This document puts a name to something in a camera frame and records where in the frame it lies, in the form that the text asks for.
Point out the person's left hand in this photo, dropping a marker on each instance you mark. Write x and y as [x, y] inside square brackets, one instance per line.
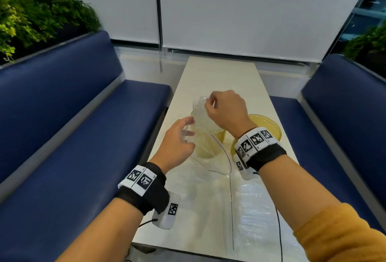
[175, 150]

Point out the person's right hand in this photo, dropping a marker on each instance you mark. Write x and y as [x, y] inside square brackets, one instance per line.
[229, 111]

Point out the bundle of clear straws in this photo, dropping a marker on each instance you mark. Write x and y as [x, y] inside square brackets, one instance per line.
[202, 117]

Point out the yellow plastic jar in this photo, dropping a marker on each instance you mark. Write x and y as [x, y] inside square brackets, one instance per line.
[208, 147]
[271, 126]

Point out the clear zip bag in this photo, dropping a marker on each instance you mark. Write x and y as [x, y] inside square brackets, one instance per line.
[256, 216]
[214, 198]

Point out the person's left forearm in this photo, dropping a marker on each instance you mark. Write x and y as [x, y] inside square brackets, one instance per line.
[102, 234]

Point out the person's right forearm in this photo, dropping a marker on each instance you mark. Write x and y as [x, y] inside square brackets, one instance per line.
[298, 189]

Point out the black marker wristband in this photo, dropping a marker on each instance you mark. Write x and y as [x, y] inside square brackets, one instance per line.
[144, 186]
[262, 147]

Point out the black table base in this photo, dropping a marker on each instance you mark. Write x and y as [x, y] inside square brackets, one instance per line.
[143, 249]

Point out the wide white roller blind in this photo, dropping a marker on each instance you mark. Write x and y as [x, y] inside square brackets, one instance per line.
[256, 8]

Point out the navy blue bench sofa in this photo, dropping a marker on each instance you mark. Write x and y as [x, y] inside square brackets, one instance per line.
[346, 120]
[69, 132]

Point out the clear blind wand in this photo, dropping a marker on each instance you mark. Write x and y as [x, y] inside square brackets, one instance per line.
[159, 20]

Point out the green artificial plant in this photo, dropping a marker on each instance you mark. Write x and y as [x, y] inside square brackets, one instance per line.
[39, 14]
[368, 47]

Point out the narrow white roller blind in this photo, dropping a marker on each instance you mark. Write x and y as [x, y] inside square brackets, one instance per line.
[111, 2]

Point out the mustard yellow sweater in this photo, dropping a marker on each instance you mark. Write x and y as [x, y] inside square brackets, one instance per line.
[343, 234]

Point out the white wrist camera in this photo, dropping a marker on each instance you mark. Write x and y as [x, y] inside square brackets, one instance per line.
[167, 213]
[245, 171]

